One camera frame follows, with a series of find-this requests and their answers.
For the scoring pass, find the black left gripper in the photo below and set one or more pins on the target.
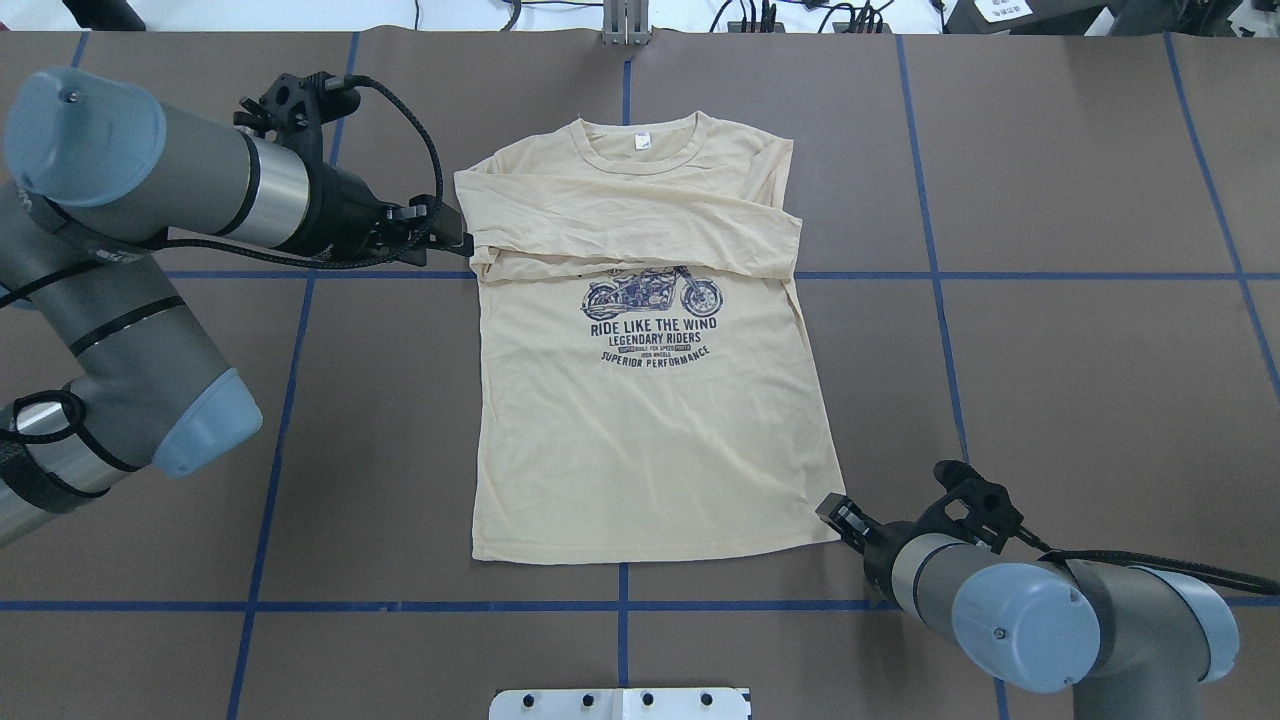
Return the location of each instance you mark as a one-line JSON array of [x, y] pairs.
[[345, 214]]

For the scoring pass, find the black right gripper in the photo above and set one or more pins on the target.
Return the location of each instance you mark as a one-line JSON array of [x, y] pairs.
[[881, 546]]

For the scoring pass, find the cream printed t-shirt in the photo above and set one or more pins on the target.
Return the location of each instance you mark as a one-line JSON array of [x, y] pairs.
[[648, 388]]

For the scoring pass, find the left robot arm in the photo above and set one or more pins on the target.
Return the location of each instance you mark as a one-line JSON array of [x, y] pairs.
[[102, 176]]

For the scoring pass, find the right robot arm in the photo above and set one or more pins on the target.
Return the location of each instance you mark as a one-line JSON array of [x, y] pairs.
[[1131, 636]]

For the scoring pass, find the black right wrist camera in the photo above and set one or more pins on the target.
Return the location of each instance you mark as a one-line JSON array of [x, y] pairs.
[[975, 510]]

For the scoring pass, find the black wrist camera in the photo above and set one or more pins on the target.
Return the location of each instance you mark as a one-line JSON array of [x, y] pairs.
[[295, 110], [975, 510]]

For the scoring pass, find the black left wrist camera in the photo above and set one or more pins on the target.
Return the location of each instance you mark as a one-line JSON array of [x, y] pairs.
[[295, 110]]

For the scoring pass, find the aluminium frame post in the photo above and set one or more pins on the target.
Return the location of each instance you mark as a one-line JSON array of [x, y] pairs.
[[626, 22]]

